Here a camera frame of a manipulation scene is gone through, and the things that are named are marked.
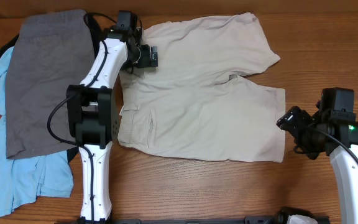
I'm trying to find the beige khaki shorts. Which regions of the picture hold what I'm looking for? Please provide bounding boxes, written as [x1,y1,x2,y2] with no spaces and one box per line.
[118,13,285,162]

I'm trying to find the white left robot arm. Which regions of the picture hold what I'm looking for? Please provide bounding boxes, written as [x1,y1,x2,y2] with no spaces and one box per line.
[67,11,158,223]

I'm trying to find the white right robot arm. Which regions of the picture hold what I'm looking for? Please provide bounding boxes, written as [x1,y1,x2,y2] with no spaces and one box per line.
[277,87,358,223]

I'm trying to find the grey shorts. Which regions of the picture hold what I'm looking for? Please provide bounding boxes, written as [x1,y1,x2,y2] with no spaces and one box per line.
[5,9,98,160]

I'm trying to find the black garment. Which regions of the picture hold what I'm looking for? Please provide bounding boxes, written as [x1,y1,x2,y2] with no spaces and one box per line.
[0,13,108,163]

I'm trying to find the light blue shirt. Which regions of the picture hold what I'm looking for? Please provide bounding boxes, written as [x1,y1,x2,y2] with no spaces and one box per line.
[0,47,74,217]

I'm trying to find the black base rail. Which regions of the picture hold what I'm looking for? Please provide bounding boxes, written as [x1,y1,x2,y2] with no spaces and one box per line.
[65,207,331,224]

